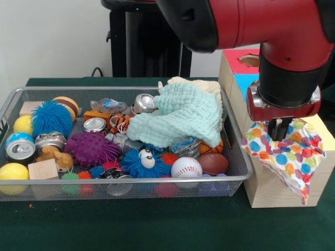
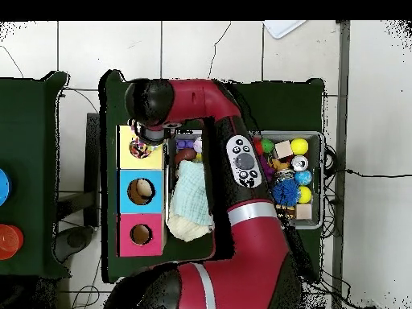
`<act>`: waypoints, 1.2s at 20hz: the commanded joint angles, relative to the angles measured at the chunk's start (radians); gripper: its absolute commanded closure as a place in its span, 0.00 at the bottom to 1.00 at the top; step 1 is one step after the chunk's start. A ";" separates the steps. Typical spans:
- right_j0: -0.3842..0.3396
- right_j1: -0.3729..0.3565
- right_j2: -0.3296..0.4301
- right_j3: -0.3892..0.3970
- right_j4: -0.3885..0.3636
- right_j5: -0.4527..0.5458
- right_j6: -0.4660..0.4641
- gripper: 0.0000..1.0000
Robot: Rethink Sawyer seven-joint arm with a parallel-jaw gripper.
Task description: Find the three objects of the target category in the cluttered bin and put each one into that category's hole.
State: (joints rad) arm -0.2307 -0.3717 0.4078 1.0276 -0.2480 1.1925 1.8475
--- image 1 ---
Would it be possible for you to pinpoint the mint waffle cloth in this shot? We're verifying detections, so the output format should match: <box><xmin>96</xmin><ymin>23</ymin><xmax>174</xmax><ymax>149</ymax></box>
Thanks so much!
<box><xmin>126</xmin><ymin>81</ymin><xmax>224</xmax><ymax>147</ymax></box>

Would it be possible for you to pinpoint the blue fuzzy toy with eyes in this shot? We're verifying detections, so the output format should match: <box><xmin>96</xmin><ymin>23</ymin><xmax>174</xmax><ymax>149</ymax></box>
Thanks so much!
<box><xmin>120</xmin><ymin>148</ymin><xmax>172</xmax><ymax>178</ymax></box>

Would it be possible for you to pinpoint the yellow ball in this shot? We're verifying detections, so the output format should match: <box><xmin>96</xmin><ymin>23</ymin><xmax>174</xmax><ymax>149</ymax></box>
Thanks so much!
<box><xmin>0</xmin><ymin>163</ymin><xmax>30</xmax><ymax>196</ymax></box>

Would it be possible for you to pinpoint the wire mesh bin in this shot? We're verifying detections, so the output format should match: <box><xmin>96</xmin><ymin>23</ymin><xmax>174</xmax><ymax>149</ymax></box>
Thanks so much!
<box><xmin>0</xmin><ymin>86</ymin><xmax>254</xmax><ymax>202</ymax></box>

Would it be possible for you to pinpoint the toy burger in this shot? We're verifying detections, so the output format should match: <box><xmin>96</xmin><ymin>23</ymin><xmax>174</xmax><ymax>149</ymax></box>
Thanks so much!
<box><xmin>52</xmin><ymin>96</ymin><xmax>80</xmax><ymax>122</ymax></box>

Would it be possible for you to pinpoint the wooden box with three holes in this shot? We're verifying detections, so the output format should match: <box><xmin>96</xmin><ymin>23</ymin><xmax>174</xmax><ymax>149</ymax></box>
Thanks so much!
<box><xmin>218</xmin><ymin>48</ymin><xmax>335</xmax><ymax>209</ymax></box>

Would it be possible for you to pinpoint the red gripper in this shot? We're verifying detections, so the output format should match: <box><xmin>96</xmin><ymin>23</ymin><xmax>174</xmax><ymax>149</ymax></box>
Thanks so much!
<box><xmin>245</xmin><ymin>81</ymin><xmax>322</xmax><ymax>142</ymax></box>

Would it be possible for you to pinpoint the silver drink can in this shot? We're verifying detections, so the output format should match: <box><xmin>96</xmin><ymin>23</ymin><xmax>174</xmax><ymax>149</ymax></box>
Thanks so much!
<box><xmin>5</xmin><ymin>140</ymin><xmax>36</xmax><ymax>163</ymax></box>

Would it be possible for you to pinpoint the brown toy football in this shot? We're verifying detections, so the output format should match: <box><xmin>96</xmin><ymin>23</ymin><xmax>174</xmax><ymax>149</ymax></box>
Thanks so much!
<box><xmin>197</xmin><ymin>153</ymin><xmax>230</xmax><ymax>175</ymax></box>

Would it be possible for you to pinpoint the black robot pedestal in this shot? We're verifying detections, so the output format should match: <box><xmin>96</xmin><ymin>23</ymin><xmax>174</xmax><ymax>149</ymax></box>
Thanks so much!
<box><xmin>100</xmin><ymin>0</ymin><xmax>194</xmax><ymax>78</ymax></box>

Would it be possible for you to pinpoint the white toy baseball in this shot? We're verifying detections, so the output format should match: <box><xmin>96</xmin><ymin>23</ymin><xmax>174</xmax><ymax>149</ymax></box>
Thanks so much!
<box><xmin>171</xmin><ymin>156</ymin><xmax>204</xmax><ymax>178</ymax></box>

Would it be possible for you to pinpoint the blue spiky pom ball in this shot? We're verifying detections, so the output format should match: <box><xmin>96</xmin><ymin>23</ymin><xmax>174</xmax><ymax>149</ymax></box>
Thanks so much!
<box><xmin>30</xmin><ymin>100</ymin><xmax>74</xmax><ymax>138</ymax></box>

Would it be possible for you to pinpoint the cream waffle cloth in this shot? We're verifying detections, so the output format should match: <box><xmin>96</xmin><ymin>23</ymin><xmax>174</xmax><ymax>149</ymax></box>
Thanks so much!
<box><xmin>167</xmin><ymin>76</ymin><xmax>224</xmax><ymax>126</ymax></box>

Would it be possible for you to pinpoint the dark green tablecloth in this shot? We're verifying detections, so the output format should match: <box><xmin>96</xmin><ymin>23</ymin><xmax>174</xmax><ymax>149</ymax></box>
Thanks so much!
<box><xmin>0</xmin><ymin>77</ymin><xmax>335</xmax><ymax>251</ymax></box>
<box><xmin>318</xmin><ymin>84</ymin><xmax>335</xmax><ymax>123</ymax></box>

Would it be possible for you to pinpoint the colourful dotted cloth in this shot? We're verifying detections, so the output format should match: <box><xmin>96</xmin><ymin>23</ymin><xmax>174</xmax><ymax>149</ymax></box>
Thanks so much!
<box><xmin>242</xmin><ymin>118</ymin><xmax>327</xmax><ymax>205</ymax></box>

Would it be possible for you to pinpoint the purple spiky toy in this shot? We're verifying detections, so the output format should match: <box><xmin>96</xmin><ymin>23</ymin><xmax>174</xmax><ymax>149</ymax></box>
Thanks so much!
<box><xmin>64</xmin><ymin>131</ymin><xmax>121</xmax><ymax>168</ymax></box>

